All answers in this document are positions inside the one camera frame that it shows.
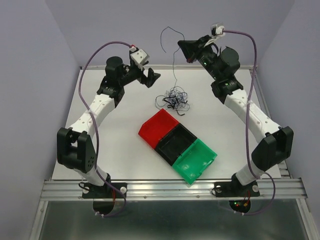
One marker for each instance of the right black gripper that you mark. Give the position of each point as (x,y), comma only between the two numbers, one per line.
(193,48)

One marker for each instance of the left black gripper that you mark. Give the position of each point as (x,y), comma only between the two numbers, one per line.
(151,77)

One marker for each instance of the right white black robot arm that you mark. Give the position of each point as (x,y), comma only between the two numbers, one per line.
(274,142)

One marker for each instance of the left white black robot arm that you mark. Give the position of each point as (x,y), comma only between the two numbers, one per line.
(75,149)

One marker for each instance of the red plastic bin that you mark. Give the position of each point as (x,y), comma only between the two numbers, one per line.
(157,127)

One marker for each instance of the black plastic bin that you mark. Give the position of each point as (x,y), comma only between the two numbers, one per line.
(176,142)

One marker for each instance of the green plastic bin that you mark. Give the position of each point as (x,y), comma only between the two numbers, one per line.
(194,161)

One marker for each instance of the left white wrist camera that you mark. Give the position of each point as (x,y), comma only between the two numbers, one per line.
(140,58)

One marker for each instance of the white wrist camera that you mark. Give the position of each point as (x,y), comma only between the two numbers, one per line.
(217,30)
(140,58)

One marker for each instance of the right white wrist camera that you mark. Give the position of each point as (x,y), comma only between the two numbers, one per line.
(217,30)

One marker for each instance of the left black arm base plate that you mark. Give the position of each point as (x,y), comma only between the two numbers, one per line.
(90,191)

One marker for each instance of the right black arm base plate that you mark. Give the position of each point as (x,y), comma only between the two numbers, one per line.
(232,189)

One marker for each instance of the aluminium front rail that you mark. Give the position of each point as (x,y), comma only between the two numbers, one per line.
(167,190)

